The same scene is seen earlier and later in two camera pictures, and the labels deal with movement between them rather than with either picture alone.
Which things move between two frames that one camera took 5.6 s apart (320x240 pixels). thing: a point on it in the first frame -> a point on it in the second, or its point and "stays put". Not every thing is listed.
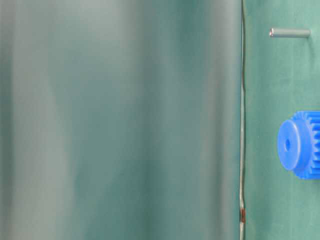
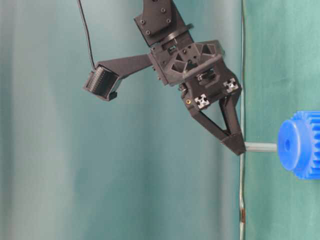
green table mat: (281, 80) stays put
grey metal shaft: (285, 32) -> (253, 147)
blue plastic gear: (298, 144) stays put
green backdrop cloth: (121, 119) stays put
